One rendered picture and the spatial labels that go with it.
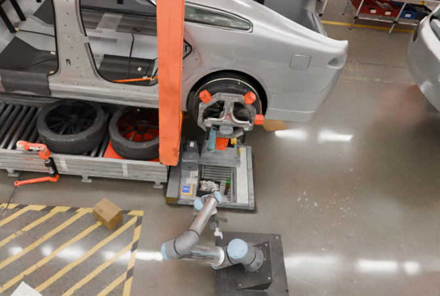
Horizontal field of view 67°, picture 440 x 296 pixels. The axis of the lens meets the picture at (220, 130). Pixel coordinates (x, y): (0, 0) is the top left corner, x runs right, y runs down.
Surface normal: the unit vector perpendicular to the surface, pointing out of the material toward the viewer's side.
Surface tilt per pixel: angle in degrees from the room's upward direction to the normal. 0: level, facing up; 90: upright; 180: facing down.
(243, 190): 0
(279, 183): 0
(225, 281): 0
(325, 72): 90
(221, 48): 90
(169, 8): 90
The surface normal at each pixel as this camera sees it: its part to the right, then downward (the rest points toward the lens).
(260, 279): -0.59, -0.56
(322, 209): 0.11, -0.69
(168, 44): -0.02, 0.72
